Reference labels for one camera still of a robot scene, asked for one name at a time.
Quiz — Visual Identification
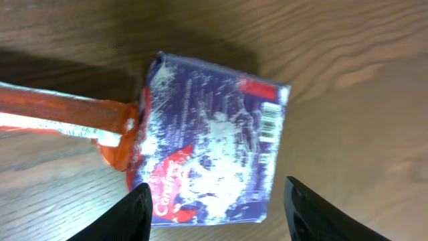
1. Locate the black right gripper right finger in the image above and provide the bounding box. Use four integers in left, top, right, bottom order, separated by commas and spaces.
284, 176, 389, 241

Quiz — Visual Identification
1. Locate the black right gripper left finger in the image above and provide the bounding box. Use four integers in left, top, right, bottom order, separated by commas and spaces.
69, 183, 152, 241

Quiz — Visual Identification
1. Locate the orange snack bar wrapper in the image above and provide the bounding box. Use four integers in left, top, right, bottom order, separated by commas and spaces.
1, 82, 139, 171

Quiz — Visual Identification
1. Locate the purple red tissue pack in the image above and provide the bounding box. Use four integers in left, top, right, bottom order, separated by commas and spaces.
126, 52, 291, 227

